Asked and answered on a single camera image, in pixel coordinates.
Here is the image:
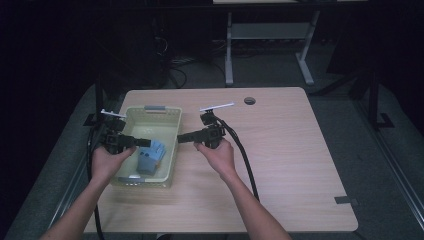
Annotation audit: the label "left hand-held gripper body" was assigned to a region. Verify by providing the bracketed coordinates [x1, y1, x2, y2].
[99, 108, 130, 156]

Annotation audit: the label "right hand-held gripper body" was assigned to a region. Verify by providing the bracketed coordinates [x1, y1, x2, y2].
[198, 101, 236, 150]

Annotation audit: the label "blue block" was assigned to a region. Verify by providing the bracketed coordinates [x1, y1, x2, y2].
[137, 149, 159, 176]

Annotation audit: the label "pale yellow plastic basket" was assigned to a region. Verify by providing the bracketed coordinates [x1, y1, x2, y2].
[110, 105, 184, 189]

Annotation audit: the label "person's right hand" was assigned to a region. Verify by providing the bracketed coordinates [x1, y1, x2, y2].
[193, 137, 239, 182]

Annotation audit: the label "person's left hand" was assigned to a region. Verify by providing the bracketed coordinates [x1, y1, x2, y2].
[91, 145, 137, 184]

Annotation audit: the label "black metal stand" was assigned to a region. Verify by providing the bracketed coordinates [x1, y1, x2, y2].
[366, 68, 396, 132]

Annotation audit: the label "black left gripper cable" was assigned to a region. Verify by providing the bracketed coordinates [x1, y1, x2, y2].
[85, 123, 106, 240]

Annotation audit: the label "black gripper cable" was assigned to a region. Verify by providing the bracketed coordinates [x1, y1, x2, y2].
[85, 123, 106, 240]
[213, 114, 261, 203]

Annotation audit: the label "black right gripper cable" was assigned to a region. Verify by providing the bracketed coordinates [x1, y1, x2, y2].
[213, 114, 261, 203]

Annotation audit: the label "loose cables on floor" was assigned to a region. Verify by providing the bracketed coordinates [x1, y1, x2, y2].
[164, 54, 228, 89]

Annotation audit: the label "white metal desk frame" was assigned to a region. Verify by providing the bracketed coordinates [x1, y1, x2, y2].
[212, 0, 322, 87]

